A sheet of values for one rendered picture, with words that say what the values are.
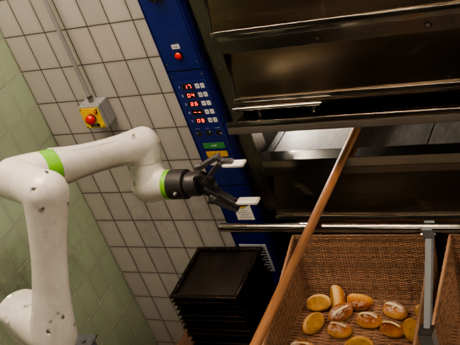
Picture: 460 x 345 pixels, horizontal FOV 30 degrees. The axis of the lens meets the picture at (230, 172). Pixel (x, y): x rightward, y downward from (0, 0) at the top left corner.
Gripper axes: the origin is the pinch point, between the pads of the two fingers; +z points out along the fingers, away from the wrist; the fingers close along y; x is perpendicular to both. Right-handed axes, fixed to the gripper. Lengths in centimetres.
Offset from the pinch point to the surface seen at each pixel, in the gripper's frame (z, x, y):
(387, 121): 30, -40, 8
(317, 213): 7.0, -21.0, 28.5
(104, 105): -83, -52, 0
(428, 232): 43, -17, 33
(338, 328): -2, -25, 85
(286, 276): 6.8, 9.0, 28.4
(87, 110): -88, -48, -1
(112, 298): -118, -43, 94
